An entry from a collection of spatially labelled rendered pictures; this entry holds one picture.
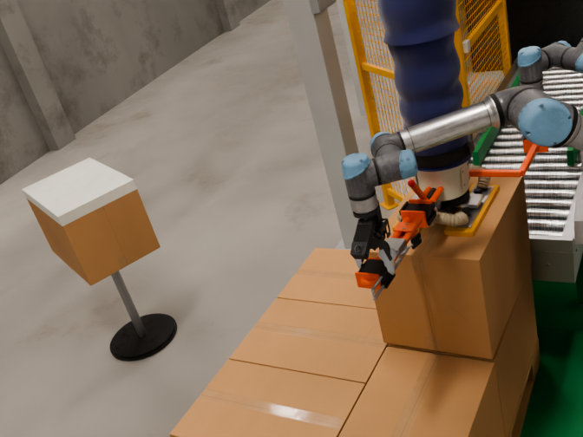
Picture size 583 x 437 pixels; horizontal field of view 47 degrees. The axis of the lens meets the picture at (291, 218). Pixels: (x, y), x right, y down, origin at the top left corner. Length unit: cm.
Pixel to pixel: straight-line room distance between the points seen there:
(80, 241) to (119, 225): 20
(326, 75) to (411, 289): 165
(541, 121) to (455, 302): 75
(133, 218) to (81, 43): 547
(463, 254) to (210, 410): 106
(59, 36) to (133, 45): 131
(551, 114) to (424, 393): 103
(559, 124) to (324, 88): 205
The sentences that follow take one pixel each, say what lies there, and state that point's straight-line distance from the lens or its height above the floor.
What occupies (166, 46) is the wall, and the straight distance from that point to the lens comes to 1002.
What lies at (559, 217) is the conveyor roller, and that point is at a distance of 319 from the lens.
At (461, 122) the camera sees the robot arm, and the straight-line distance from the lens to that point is 191.
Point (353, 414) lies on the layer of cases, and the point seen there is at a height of 54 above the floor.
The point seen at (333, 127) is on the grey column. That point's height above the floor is 84.
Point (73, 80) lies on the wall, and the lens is 850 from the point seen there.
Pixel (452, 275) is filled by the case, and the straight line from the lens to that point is 223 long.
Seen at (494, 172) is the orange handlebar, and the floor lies 109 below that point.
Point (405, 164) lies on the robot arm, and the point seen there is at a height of 142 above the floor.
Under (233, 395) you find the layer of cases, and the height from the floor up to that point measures 54.
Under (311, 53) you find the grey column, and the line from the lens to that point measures 365.
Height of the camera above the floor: 218
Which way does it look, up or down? 27 degrees down
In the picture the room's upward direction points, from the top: 16 degrees counter-clockwise
